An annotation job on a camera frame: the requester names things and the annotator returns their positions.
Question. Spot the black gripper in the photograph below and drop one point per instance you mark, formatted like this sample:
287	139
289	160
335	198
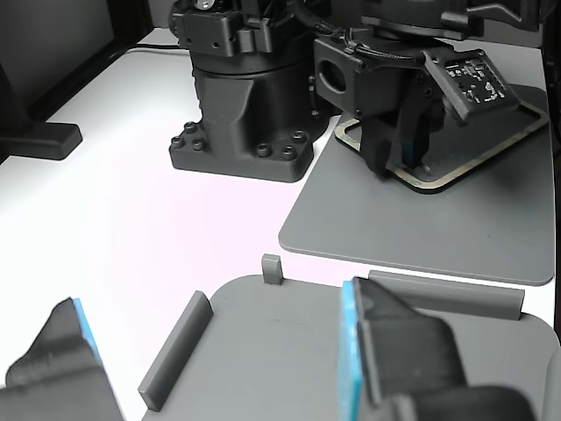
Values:
377	87

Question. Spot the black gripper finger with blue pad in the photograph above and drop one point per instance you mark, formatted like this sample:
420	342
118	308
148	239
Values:
52	377
403	359

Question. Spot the beige taped rectangular frame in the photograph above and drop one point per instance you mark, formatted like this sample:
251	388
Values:
504	143

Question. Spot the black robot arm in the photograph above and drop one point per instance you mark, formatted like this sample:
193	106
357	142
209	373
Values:
228	109

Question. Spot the grey holder plate with rails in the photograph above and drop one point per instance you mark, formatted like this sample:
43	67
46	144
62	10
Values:
263	351

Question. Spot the flat grey plate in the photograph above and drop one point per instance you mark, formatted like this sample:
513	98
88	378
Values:
394	228

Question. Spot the black stand foot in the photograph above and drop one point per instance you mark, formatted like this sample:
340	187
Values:
44	140

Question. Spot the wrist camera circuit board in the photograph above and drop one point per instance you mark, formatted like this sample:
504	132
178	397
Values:
473	83

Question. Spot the black vertical post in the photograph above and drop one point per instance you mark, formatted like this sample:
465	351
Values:
553	44

